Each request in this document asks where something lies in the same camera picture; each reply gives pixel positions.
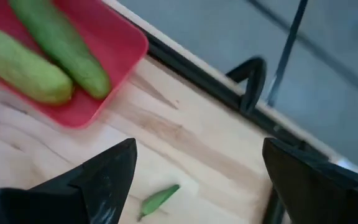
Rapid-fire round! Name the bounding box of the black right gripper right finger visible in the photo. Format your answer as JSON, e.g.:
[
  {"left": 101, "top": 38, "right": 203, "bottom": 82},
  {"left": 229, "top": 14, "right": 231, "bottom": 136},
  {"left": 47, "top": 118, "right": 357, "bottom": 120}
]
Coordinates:
[{"left": 262, "top": 138, "right": 358, "bottom": 224}]

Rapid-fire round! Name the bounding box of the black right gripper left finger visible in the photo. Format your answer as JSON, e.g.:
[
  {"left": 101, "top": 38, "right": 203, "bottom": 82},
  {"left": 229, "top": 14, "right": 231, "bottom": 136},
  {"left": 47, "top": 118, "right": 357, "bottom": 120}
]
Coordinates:
[{"left": 0, "top": 138, "right": 138, "bottom": 224}]

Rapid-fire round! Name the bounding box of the green chili pepper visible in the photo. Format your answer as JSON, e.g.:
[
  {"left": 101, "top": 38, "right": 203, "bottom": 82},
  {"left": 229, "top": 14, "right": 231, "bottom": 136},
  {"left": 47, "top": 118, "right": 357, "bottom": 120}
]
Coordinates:
[{"left": 137, "top": 184, "right": 181, "bottom": 222}]

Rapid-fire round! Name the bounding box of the light green cucumber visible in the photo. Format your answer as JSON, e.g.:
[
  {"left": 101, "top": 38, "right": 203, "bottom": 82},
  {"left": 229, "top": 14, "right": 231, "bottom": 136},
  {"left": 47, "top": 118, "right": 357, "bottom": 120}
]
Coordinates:
[{"left": 0, "top": 22, "right": 75, "bottom": 105}]

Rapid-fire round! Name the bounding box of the red plastic basket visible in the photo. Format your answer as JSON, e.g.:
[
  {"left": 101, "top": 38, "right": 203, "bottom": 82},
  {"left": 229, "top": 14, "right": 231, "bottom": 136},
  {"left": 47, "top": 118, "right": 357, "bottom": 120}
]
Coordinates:
[{"left": 0, "top": 0, "right": 150, "bottom": 129}]

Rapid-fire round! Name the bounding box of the black strap loop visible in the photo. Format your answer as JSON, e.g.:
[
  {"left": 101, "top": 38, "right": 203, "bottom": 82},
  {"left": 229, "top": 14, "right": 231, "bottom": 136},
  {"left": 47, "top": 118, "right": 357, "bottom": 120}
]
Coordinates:
[{"left": 225, "top": 55, "right": 267, "bottom": 113}]

